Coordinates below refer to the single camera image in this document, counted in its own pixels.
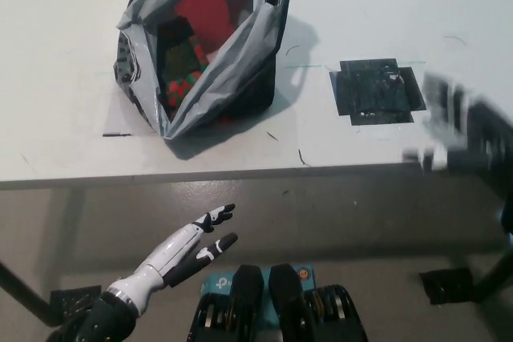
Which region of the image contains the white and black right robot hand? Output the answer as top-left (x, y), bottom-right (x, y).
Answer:
top-left (402, 71), bottom-right (482, 171)

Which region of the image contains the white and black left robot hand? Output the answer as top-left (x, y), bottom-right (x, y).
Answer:
top-left (106, 203), bottom-right (240, 315)

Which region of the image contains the red green plaid cloth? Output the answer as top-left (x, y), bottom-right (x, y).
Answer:
top-left (156, 17), bottom-right (213, 109)

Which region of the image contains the black plastic bag grey inside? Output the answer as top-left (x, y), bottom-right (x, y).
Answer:
top-left (114, 0), bottom-right (293, 141)

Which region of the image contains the red item inside bag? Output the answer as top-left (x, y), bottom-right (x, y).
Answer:
top-left (174, 0), bottom-right (237, 54)

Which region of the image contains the black tape patch on table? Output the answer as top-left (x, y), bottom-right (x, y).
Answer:
top-left (329, 59), bottom-right (426, 127)

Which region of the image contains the clear tape patch on table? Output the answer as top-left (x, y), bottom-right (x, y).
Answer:
top-left (102, 89), bottom-right (161, 137)

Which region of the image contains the black table leg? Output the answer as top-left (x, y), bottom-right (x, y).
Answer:
top-left (0, 260), bottom-right (55, 327)
top-left (479, 249), bottom-right (513, 303)

